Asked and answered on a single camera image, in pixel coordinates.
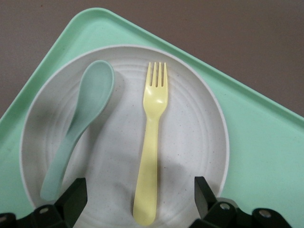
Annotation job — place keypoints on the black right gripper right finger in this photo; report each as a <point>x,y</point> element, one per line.
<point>204,199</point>

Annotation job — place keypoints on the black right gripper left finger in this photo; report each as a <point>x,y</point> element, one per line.
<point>73,199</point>

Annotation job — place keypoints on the white speckled round plate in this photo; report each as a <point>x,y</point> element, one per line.
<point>190,118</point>

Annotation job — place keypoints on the yellow plastic fork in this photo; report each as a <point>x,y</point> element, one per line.
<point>152,133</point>

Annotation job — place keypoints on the mint green rectangular tray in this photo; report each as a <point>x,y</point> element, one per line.
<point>256,142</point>

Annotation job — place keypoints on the teal plastic spoon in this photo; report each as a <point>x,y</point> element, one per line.
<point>95,90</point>

